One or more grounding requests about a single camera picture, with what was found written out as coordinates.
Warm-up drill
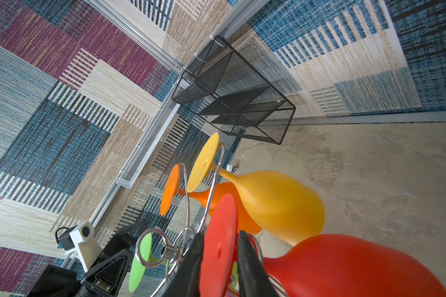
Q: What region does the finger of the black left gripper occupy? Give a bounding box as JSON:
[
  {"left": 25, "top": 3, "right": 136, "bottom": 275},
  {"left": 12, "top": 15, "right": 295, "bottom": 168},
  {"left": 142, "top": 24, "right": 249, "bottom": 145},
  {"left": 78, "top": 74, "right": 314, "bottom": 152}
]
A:
[
  {"left": 80, "top": 249, "right": 134, "bottom": 297},
  {"left": 104, "top": 221, "right": 147, "bottom": 256}
]

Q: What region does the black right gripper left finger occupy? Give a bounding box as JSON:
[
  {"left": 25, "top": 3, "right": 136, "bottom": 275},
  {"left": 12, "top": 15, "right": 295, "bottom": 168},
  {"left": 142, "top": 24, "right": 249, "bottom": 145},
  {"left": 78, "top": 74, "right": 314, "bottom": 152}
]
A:
[{"left": 163, "top": 232, "right": 204, "bottom": 297}]

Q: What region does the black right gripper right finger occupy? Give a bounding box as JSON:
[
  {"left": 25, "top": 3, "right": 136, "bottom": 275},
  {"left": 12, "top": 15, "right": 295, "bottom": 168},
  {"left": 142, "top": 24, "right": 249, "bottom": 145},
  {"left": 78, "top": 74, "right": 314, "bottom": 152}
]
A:
[{"left": 237, "top": 231, "right": 278, "bottom": 297}]

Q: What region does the red wine glass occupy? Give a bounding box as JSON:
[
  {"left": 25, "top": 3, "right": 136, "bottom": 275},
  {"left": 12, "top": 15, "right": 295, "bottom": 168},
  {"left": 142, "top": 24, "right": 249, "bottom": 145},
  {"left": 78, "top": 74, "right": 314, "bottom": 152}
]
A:
[{"left": 199, "top": 194, "right": 446, "bottom": 297}]

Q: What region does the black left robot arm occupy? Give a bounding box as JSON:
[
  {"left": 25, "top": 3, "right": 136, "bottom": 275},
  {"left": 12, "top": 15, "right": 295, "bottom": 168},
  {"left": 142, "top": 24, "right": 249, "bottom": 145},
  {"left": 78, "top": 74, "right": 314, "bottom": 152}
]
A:
[{"left": 26, "top": 221, "right": 147, "bottom": 297}]

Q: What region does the chrome wine glass rack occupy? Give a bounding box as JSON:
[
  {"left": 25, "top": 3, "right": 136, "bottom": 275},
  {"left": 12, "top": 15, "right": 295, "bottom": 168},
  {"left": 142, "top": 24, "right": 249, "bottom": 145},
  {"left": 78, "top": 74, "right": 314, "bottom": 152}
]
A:
[{"left": 135, "top": 142, "right": 283, "bottom": 297}]

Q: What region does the green wine glass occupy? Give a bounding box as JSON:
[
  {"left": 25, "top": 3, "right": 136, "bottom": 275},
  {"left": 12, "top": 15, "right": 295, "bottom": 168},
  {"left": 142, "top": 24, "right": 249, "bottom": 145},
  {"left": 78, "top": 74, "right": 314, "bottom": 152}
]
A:
[{"left": 128, "top": 228, "right": 170, "bottom": 292}]

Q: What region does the yellow wine glass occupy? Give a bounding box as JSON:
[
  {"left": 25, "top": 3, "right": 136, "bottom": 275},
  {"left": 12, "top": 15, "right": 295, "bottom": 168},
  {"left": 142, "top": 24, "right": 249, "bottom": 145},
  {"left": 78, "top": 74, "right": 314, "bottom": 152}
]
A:
[{"left": 186, "top": 132, "right": 326, "bottom": 246}]

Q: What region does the back orange wine glass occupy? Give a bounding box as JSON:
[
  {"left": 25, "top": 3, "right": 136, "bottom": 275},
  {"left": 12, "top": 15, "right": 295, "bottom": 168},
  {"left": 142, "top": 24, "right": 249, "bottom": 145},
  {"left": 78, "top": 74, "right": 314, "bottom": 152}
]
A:
[{"left": 160, "top": 164, "right": 262, "bottom": 235}]

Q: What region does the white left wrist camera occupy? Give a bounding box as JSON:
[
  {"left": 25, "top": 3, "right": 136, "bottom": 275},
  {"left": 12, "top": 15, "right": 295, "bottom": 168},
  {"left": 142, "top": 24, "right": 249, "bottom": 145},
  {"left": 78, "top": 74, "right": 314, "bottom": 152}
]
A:
[{"left": 55, "top": 222, "right": 102, "bottom": 272}]

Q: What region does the white wire mesh basket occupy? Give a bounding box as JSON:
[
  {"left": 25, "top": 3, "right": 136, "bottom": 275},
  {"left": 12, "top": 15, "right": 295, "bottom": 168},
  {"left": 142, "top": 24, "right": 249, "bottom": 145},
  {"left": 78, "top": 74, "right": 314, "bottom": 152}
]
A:
[{"left": 116, "top": 95, "right": 178, "bottom": 189}]

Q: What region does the black wire mesh shelf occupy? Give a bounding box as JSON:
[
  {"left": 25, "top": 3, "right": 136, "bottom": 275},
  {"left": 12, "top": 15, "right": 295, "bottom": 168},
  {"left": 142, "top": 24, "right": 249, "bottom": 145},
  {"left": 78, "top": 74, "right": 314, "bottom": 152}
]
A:
[{"left": 172, "top": 35, "right": 296, "bottom": 145}]

